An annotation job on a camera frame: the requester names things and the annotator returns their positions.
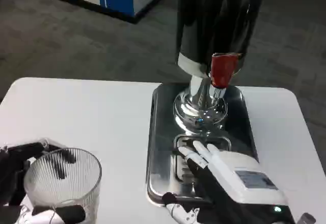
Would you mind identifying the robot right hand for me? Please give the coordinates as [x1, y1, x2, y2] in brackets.
[162, 141, 298, 224]

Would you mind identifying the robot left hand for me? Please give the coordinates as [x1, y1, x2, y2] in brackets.
[0, 138, 86, 224]

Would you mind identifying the clear ribbed glass cup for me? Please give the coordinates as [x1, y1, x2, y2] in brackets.
[23, 147, 103, 224]

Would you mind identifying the steel drip tray grid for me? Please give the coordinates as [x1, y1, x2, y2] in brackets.
[172, 134, 233, 182]

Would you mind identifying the steel drip tray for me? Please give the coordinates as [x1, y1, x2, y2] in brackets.
[146, 82, 259, 207]

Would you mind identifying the black drink dispenser chrome base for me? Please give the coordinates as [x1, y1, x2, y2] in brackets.
[173, 0, 263, 134]

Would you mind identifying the red dispenser tap handle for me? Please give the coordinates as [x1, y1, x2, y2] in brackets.
[209, 52, 240, 99]

